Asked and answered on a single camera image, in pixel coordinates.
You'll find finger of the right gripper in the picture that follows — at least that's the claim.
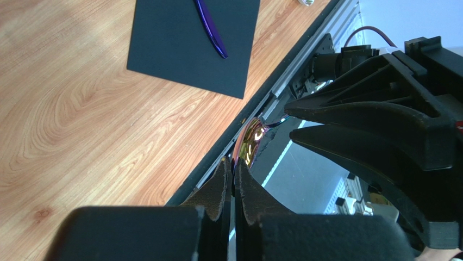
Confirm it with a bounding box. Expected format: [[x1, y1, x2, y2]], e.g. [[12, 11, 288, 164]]
[[285, 52, 456, 170], [290, 125, 462, 249]]

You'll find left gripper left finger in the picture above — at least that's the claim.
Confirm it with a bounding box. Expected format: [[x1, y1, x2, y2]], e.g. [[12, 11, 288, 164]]
[[45, 157, 232, 260]]

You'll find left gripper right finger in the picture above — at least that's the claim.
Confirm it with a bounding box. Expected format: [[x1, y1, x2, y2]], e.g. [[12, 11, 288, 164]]
[[234, 159, 414, 260]]

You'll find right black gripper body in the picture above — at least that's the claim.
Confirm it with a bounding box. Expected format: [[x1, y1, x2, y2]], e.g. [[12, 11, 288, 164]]
[[311, 36, 462, 109]]

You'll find iridescent spoon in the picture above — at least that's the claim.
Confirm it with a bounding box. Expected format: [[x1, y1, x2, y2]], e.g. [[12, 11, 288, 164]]
[[232, 114, 290, 169]]

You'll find black paper napkin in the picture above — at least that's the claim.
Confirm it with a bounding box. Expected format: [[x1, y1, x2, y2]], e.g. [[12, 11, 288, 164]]
[[127, 1, 260, 98]]

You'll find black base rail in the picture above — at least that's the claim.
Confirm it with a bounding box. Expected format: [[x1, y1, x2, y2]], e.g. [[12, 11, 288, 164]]
[[167, 1, 360, 206]]

